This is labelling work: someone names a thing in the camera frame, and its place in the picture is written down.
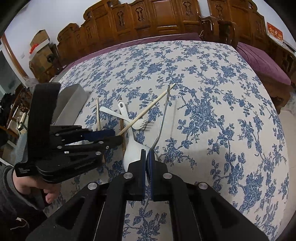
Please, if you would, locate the purple sofa cushion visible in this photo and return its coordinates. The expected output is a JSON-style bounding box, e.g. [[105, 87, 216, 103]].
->
[[65, 33, 202, 70]]

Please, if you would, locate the white plastic spoon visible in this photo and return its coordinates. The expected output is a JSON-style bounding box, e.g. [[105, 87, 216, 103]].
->
[[118, 100, 130, 125]]

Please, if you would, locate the red calendar box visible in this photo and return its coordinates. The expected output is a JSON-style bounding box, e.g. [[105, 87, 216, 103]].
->
[[266, 22, 283, 42]]

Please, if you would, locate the metal tray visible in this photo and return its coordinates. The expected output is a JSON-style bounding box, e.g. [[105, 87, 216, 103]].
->
[[52, 84, 88, 126]]

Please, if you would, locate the large white plastic ladle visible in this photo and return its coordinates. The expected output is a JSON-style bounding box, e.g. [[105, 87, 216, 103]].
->
[[123, 128, 149, 172]]

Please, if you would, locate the white plastic fork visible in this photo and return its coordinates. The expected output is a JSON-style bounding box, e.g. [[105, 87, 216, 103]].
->
[[99, 106, 149, 130]]

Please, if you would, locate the cardboard boxes stack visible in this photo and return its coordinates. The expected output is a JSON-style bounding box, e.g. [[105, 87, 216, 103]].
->
[[29, 30, 62, 83]]

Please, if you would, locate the person's left hand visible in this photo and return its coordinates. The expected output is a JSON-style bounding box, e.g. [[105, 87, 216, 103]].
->
[[13, 171, 61, 204]]

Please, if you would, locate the dark wooden chopstick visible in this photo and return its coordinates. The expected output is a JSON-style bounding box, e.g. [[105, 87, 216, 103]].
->
[[120, 119, 126, 156]]

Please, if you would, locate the purple armchair cushion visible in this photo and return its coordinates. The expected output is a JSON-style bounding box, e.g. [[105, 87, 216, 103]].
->
[[236, 42, 291, 85]]

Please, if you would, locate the wooden armchair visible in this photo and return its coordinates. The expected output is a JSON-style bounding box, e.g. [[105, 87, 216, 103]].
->
[[207, 0, 296, 79]]

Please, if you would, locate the light wooden chopstick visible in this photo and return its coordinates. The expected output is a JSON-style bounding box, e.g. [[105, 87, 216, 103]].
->
[[117, 83, 176, 136], [96, 98, 101, 131]]

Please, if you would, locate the carved wooden sofa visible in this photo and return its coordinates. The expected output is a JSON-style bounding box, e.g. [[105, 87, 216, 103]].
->
[[56, 0, 220, 68]]

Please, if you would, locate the blue floral tablecloth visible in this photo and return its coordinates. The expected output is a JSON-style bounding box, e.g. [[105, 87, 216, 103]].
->
[[43, 39, 291, 241]]

